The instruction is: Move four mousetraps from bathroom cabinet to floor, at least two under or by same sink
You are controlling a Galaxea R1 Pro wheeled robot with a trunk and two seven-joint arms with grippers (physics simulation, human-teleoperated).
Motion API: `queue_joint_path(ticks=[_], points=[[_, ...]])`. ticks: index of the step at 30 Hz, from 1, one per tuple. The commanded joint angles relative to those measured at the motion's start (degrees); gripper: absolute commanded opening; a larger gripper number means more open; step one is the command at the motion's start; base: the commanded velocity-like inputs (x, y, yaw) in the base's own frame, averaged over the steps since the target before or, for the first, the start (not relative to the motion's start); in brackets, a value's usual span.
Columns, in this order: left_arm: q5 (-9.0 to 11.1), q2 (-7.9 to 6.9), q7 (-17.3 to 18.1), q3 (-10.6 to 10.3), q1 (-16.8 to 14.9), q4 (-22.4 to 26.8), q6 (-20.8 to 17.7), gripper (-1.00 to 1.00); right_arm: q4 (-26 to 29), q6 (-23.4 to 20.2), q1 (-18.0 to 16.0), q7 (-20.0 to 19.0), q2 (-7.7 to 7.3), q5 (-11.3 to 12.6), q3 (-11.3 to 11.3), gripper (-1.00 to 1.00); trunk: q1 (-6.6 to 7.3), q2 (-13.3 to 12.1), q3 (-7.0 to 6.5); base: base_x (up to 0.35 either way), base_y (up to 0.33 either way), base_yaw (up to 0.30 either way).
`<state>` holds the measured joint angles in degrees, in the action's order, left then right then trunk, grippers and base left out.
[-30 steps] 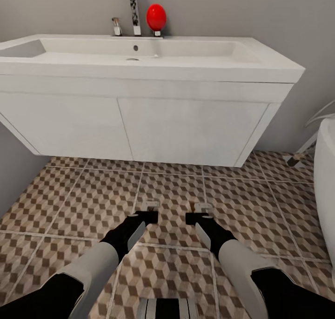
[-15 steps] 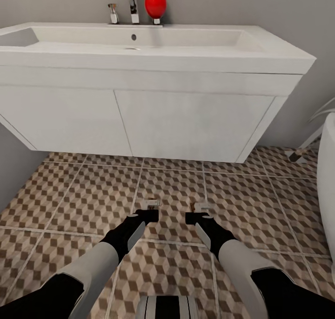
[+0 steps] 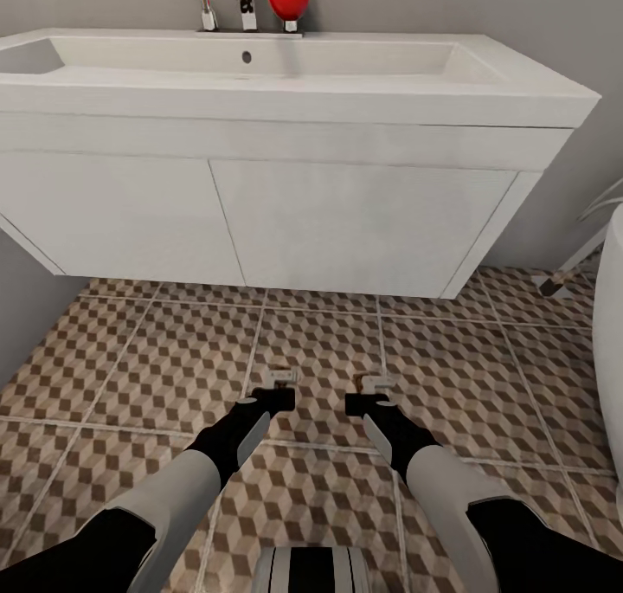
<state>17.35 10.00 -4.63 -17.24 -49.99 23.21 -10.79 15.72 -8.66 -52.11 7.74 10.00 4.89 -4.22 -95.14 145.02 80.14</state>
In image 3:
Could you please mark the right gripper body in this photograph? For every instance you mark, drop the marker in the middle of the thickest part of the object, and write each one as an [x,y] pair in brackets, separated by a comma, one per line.
[354,402]

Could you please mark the robot trunk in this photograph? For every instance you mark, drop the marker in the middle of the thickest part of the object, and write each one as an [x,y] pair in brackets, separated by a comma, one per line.
[311,570]

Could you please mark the bathtub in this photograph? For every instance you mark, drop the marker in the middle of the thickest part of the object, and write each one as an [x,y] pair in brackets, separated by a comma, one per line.
[607,331]

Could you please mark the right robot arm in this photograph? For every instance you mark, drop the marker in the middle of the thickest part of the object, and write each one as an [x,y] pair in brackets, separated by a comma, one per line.
[496,541]

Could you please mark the furniture sink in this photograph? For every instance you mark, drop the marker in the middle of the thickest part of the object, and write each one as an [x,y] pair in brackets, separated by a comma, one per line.
[377,163]

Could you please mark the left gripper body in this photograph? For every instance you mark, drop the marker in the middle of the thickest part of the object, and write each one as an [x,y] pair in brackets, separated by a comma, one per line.
[283,398]

